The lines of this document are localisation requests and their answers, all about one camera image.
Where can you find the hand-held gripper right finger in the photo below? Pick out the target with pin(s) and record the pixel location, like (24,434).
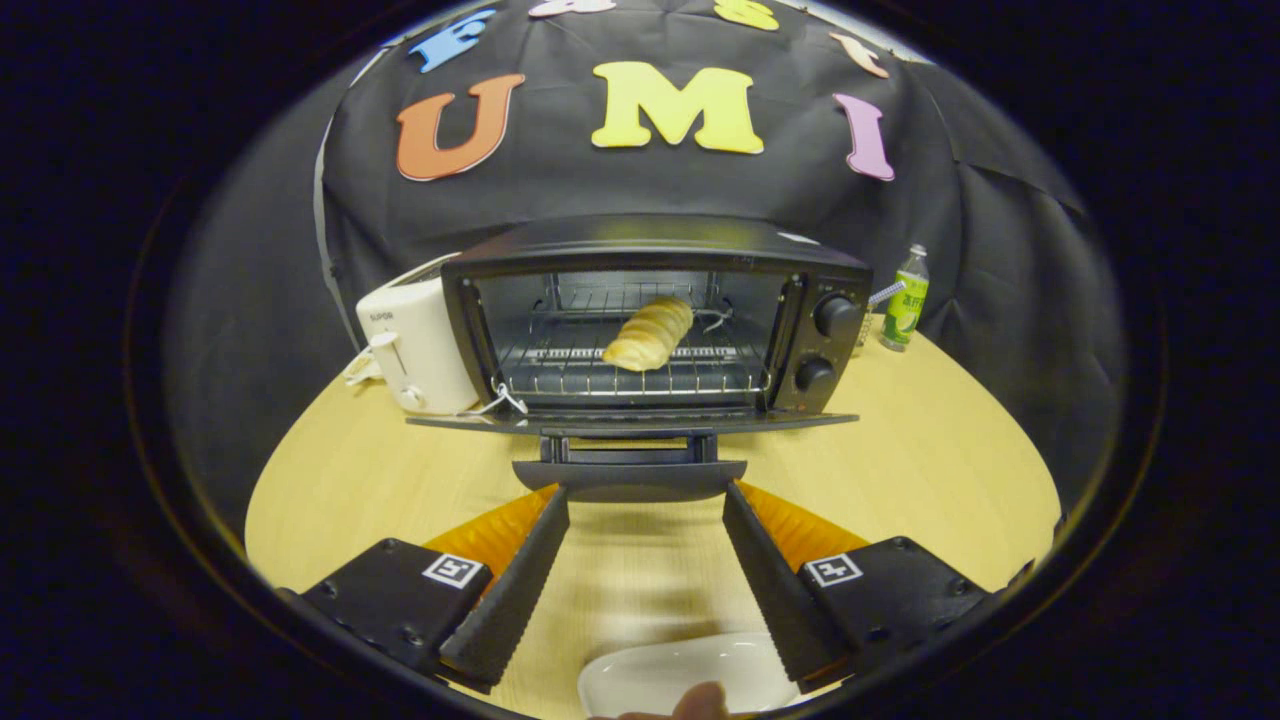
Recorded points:
(775,590)

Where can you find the golden ridged bread roll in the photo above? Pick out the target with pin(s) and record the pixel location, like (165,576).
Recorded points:
(650,335)

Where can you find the black toaster oven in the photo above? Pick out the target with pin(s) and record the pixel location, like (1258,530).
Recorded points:
(640,240)

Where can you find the white pop-up toaster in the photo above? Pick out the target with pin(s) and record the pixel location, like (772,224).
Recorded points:
(420,350)

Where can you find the green label drink bottle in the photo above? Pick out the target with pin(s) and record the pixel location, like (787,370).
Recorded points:
(905,305)

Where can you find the black backdrop cloth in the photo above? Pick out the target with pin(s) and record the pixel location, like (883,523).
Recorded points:
(650,185)

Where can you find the metal mesh utensil holder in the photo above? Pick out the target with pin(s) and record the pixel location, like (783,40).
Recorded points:
(866,328)

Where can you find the white rectangular plate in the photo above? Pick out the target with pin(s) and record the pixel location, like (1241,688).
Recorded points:
(670,675)

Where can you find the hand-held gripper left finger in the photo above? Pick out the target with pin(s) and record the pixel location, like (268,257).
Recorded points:
(515,585)

